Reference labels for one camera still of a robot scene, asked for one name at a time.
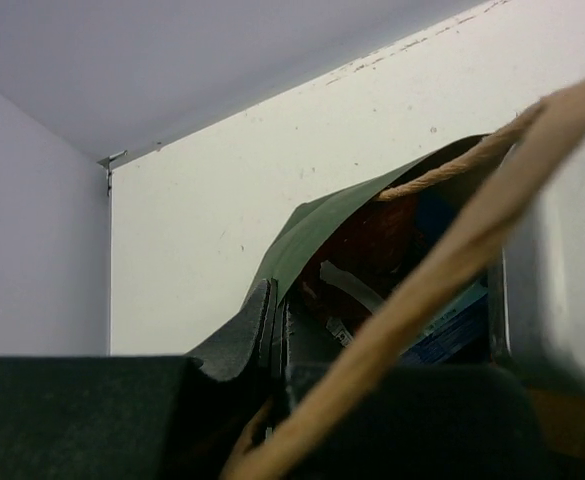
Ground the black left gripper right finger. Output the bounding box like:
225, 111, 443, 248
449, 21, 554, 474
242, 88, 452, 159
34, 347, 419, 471
266, 294, 558, 480

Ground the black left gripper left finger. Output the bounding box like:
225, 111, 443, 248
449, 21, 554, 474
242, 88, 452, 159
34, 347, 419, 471
0, 280, 277, 479

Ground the dark blue snack packet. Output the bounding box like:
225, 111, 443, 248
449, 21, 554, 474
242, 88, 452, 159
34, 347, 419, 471
400, 192, 488, 365

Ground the red snack packet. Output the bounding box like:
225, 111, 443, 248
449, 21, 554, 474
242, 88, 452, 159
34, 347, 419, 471
296, 194, 419, 346

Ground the green paper bag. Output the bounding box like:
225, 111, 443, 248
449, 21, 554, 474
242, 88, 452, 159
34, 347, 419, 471
219, 73, 585, 480

